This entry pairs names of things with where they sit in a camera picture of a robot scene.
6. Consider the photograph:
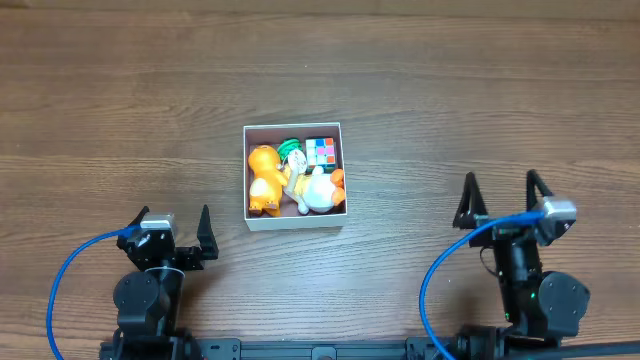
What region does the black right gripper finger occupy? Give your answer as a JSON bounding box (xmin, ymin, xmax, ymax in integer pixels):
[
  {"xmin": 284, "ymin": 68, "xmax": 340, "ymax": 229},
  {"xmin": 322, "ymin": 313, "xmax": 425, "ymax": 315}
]
[
  {"xmin": 526, "ymin": 169, "xmax": 554, "ymax": 211},
  {"xmin": 452, "ymin": 172, "xmax": 488, "ymax": 230}
]

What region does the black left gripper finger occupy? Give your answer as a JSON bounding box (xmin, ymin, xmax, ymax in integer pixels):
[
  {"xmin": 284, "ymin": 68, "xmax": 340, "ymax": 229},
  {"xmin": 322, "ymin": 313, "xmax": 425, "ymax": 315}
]
[
  {"xmin": 197, "ymin": 205, "xmax": 219, "ymax": 260},
  {"xmin": 127, "ymin": 206, "xmax": 149, "ymax": 232}
]

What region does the orange bear figure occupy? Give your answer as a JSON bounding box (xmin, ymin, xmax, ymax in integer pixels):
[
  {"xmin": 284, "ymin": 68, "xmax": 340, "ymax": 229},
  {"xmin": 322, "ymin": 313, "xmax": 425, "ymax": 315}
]
[{"xmin": 248, "ymin": 145, "xmax": 288, "ymax": 217}]

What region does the white rattle drum toy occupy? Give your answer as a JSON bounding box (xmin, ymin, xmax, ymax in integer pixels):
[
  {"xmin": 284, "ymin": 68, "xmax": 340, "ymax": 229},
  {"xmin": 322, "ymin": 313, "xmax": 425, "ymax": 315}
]
[{"xmin": 285, "ymin": 149, "xmax": 308, "ymax": 198}]

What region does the white and yellow duck plush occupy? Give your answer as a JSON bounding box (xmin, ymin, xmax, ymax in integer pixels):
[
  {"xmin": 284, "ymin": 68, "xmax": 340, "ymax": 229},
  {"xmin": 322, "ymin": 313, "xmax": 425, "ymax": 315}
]
[{"xmin": 283, "ymin": 165, "xmax": 346, "ymax": 215}]

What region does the green round cap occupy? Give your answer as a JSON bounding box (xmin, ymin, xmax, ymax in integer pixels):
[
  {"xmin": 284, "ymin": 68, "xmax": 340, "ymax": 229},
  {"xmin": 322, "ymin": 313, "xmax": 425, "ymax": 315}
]
[{"xmin": 277, "ymin": 138, "xmax": 303, "ymax": 162}]

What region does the multicolour puzzle cube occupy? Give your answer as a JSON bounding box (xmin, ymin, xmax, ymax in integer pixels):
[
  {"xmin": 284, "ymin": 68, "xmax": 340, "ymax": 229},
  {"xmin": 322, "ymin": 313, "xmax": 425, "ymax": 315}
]
[{"xmin": 305, "ymin": 137, "xmax": 337, "ymax": 172}]

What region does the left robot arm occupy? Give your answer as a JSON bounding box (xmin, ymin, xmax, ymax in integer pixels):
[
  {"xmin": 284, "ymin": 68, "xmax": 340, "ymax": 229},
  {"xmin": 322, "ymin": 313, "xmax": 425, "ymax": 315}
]
[{"xmin": 99, "ymin": 206, "xmax": 219, "ymax": 360}]

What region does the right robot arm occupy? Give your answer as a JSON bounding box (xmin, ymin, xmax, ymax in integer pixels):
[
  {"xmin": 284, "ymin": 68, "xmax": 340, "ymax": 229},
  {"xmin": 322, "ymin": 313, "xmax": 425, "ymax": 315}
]
[{"xmin": 447, "ymin": 169, "xmax": 590, "ymax": 359}]

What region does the left blue cable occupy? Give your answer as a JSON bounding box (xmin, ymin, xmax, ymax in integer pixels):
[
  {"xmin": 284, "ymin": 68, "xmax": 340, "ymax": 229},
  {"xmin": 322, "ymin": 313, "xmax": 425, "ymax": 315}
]
[{"xmin": 45, "ymin": 224, "xmax": 142, "ymax": 360}]

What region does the blue cable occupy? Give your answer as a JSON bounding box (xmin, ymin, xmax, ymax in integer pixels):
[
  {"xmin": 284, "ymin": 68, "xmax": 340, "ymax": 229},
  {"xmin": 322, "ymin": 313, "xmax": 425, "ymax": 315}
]
[
  {"xmin": 45, "ymin": 224, "xmax": 142, "ymax": 360},
  {"xmin": 418, "ymin": 209, "xmax": 546, "ymax": 360}
]

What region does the right blue cable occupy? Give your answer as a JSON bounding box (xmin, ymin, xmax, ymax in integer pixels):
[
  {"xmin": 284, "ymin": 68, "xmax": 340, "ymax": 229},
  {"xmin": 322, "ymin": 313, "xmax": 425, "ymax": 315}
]
[{"xmin": 418, "ymin": 209, "xmax": 546, "ymax": 360}]

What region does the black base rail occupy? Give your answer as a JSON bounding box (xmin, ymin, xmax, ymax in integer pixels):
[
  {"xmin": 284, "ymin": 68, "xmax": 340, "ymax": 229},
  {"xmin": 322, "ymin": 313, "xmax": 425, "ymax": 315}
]
[{"xmin": 195, "ymin": 337, "xmax": 639, "ymax": 360}]

